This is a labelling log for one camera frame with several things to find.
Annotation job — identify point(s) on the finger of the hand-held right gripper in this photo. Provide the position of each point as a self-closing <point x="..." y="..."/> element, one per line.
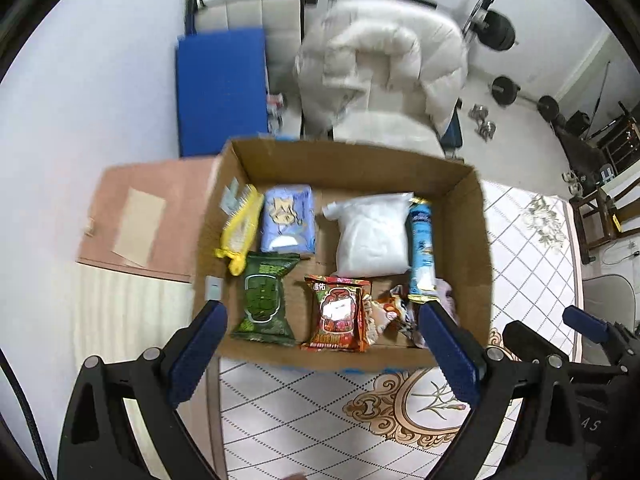
<point x="525" y="339"/>
<point x="585" y="322"/>

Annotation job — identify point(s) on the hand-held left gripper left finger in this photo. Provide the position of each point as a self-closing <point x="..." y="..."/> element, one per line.
<point x="197" y="355"/>

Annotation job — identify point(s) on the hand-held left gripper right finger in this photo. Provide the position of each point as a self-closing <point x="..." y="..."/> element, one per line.
<point x="450" y="355"/>

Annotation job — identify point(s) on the purple plush toy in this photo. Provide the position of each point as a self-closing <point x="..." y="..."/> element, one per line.
<point x="446" y="295"/>

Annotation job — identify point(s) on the orange snack packet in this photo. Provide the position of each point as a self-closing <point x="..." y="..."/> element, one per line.
<point x="395" y="310"/>

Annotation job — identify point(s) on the green snack packet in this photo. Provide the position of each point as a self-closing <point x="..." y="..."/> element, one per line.
<point x="262" y="300"/>

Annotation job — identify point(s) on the long blue packet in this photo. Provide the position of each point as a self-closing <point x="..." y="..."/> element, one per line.
<point x="421" y="245"/>

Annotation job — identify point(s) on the red snack packet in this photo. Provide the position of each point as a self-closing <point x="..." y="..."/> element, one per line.
<point x="335" y="315"/>

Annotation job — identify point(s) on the yellow mesh packet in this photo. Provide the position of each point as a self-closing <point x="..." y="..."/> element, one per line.
<point x="242" y="230"/>

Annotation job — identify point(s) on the white plastic bag pack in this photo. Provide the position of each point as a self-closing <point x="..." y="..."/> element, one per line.
<point x="370" y="235"/>

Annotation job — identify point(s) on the blue tissue pack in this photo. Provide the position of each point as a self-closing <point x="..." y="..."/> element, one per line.
<point x="287" y="220"/>

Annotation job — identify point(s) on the cardboard box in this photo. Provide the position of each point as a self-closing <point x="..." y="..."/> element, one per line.
<point x="350" y="170"/>

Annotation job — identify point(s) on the cream striped cloth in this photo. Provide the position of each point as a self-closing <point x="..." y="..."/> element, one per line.
<point x="140" y="310"/>

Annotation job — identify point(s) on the dark wooden chair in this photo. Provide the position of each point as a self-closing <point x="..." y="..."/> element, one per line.
<point x="582" y="225"/>

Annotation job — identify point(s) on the yellow tag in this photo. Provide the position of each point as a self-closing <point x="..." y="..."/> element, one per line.
<point x="616" y="222"/>

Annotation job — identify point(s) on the pink board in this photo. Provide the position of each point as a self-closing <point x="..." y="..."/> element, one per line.
<point x="175" y="230"/>

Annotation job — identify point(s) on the floral diamond tablecloth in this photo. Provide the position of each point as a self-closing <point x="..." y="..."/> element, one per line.
<point x="310" y="420"/>

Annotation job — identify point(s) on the white shoe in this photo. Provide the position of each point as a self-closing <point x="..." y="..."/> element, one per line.
<point x="570" y="176"/>
<point x="576" y="189"/>

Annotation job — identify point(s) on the beige paper sheet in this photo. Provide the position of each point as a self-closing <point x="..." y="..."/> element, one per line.
<point x="140" y="225"/>

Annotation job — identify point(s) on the black exercise machine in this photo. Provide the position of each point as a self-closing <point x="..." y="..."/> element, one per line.
<point x="580" y="150"/>

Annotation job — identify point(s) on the chrome dumbbell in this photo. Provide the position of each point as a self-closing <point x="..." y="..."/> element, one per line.
<point x="487" y="130"/>
<point x="480" y="112"/>

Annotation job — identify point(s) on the beige padded chair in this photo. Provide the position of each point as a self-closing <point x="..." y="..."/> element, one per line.
<point x="385" y="127"/>

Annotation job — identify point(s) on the short barbell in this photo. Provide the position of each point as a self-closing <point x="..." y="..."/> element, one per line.
<point x="502" y="90"/>

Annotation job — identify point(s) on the small red white box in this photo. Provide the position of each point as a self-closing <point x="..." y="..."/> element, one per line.
<point x="275" y="107"/>

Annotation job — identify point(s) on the blue foam mat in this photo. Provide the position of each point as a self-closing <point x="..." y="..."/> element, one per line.
<point x="220" y="90"/>

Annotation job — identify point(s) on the barbell with black plates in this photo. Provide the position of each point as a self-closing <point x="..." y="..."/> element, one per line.
<point x="497" y="30"/>

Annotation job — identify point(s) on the white puffer jacket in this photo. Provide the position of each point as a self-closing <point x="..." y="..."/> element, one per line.
<point x="390" y="50"/>

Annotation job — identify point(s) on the black exercise bar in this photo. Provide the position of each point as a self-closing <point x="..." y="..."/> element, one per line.
<point x="192" y="0"/>

